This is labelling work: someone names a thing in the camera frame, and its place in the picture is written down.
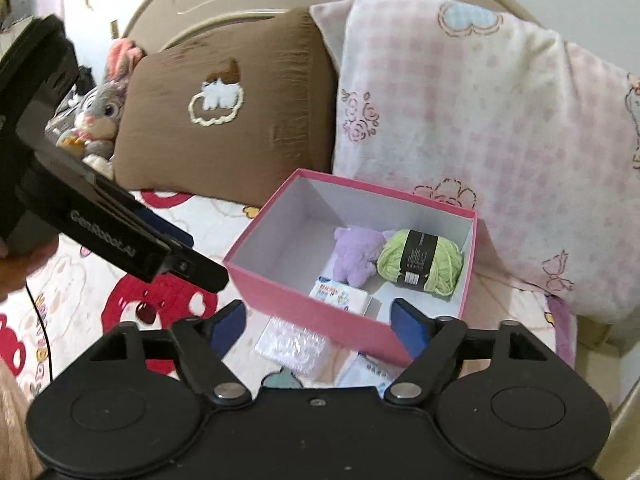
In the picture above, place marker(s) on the red bear printed blanket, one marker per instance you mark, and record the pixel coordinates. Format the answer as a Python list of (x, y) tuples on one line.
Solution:
[(100, 280)]

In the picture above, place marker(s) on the grey bunny plush toy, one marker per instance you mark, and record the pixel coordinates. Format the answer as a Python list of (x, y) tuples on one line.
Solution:
[(100, 105)]

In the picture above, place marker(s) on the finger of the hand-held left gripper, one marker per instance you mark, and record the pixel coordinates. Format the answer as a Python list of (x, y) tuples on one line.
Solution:
[(167, 230), (205, 275)]

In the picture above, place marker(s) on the pink checkered pillow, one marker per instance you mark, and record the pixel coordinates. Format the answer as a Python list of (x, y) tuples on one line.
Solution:
[(475, 125)]

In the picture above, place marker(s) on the green yarn ball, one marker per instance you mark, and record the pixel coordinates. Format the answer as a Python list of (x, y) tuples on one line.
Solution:
[(440, 265)]

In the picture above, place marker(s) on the person's left hand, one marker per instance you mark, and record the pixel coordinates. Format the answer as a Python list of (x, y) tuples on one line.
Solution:
[(20, 272)]

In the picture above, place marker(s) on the blue white wet wipes pack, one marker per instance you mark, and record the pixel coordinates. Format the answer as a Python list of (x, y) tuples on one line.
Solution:
[(367, 372)]

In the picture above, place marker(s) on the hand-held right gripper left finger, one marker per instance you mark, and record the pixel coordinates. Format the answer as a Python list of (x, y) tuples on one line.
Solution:
[(227, 327)]

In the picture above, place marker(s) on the pink cardboard box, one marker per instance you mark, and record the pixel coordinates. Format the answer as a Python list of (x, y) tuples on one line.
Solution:
[(325, 320)]

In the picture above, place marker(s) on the purple plush toy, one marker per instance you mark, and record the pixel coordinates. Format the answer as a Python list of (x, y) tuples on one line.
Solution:
[(355, 255)]

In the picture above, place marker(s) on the brown embroidered pillow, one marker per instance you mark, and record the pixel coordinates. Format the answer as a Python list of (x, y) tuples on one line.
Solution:
[(280, 110)]

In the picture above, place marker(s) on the clear plastic floss pick box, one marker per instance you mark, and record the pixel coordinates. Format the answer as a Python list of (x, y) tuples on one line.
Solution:
[(290, 345)]

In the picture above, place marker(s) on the small white tissue pack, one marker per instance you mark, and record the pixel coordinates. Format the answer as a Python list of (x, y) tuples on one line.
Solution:
[(340, 295)]

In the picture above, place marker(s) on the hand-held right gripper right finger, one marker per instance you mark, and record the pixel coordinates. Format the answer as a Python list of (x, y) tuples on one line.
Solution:
[(407, 327)]

